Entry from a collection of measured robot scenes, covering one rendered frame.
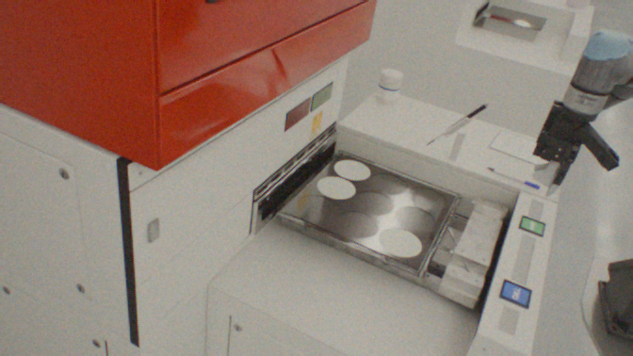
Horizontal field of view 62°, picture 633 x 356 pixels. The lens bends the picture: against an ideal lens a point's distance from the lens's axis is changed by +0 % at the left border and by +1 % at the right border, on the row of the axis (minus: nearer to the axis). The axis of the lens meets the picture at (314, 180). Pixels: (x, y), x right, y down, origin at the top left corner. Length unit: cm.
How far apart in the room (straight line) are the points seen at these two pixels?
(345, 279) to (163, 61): 70
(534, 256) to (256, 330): 62
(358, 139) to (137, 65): 92
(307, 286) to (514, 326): 43
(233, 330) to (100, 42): 70
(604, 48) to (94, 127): 89
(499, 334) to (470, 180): 56
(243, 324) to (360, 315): 25
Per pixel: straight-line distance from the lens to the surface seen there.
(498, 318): 104
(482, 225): 141
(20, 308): 131
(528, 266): 120
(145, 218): 87
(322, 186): 135
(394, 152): 149
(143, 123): 73
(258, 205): 119
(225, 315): 119
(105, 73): 75
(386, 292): 121
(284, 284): 117
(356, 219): 125
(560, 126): 120
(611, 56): 113
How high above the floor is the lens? 164
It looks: 33 degrees down
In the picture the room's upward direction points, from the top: 10 degrees clockwise
